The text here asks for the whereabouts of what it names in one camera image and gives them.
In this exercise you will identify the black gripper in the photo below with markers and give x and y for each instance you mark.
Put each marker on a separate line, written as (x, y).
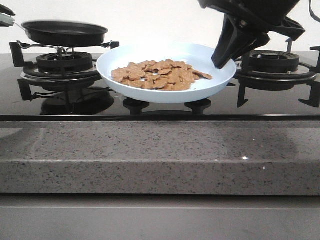
(264, 15)

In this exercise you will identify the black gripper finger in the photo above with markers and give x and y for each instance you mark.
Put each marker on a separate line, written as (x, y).
(4, 24)
(6, 10)

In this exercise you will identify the black frying pan green handle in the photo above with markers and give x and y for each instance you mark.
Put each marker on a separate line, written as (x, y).
(64, 33)

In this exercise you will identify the brown meat slices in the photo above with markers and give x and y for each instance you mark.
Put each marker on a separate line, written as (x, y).
(164, 75)

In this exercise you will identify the light blue plate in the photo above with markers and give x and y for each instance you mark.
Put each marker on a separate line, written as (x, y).
(198, 56)

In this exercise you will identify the right burner with pan support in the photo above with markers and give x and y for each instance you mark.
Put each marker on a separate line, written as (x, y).
(275, 71)

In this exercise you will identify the burner with pan support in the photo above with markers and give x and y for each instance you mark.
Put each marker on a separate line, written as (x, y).
(63, 66)
(275, 71)

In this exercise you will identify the black glass gas cooktop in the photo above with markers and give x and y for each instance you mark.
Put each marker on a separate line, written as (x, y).
(21, 102)

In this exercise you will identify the left burner with pan support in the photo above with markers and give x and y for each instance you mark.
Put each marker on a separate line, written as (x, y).
(63, 66)

